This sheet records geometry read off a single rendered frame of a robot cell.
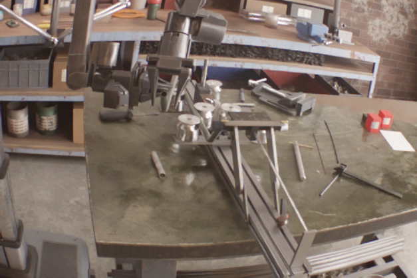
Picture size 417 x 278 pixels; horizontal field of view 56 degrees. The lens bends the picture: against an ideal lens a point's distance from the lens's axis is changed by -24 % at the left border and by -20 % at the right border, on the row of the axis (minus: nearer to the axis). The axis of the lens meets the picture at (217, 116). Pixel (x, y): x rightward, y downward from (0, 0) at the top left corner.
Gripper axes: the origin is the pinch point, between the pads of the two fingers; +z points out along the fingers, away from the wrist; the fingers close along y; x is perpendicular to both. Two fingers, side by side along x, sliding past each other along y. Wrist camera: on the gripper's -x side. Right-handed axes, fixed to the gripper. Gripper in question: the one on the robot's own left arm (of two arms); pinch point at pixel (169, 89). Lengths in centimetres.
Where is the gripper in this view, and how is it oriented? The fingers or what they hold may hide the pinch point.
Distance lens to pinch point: 113.0
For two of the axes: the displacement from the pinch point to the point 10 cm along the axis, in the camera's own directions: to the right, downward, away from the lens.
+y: 1.4, -9.1, -4.0
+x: 0.2, -4.0, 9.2
